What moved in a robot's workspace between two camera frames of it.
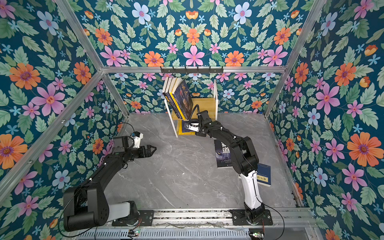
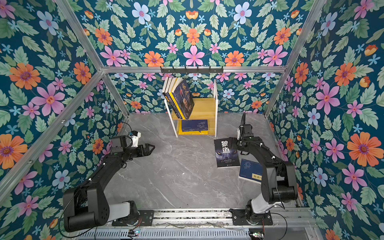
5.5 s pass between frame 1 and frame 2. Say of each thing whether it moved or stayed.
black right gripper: moved
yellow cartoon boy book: stayed
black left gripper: stayed
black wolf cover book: stayed
